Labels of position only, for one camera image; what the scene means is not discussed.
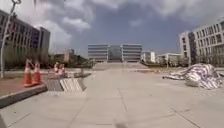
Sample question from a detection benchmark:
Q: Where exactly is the wide glass-fronted building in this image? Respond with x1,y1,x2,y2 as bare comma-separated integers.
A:
87,43,143,64

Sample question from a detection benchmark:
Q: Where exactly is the low white building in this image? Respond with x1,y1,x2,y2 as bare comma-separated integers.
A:
156,52,184,66
141,50,157,64

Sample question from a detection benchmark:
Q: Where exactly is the grey concrete slab pavement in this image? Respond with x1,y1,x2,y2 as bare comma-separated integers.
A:
0,62,224,128

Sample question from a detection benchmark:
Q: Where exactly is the pale ribbed ramp panel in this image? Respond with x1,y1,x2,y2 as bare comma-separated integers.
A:
45,77,84,93

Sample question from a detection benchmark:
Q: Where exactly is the orange traffic cone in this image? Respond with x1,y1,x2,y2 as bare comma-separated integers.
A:
32,62,43,85
22,59,34,88

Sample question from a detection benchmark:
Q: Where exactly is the striped tarpaulin heap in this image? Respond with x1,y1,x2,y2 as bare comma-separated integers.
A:
162,63,224,90

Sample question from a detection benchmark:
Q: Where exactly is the dark multi-storey building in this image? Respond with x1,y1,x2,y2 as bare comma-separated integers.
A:
0,9,52,70

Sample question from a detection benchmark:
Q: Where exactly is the white multi-storey building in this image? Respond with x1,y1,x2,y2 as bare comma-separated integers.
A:
177,20,224,66

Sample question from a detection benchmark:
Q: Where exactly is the grey stone kerb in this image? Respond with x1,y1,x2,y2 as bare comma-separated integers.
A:
0,83,48,110

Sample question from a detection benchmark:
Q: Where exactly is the reddish brown paved strip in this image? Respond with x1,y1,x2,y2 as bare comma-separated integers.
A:
0,75,48,98

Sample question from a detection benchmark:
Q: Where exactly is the thin bare tree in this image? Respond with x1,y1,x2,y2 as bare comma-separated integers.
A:
0,0,22,80

